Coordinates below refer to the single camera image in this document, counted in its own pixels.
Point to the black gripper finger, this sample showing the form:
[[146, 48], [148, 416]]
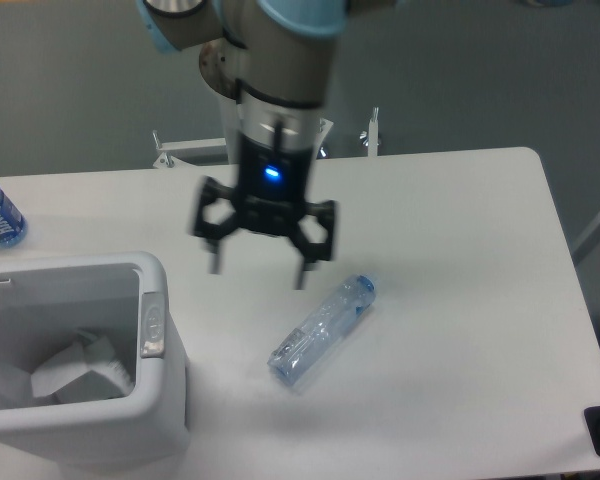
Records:
[[313, 237], [212, 232]]

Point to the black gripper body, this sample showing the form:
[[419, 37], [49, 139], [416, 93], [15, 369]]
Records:
[[269, 194]]

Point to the crushed clear plastic bottle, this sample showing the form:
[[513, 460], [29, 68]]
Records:
[[333, 319]]

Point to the white paper bag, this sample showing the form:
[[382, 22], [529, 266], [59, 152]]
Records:
[[89, 369]]

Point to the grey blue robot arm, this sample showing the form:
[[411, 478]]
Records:
[[273, 60]]

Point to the white trash can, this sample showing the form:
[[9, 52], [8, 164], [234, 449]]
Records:
[[43, 303]]

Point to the white metal bracket frame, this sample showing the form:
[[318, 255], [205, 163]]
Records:
[[215, 151]]

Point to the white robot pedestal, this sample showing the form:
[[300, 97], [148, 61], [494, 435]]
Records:
[[225, 100]]

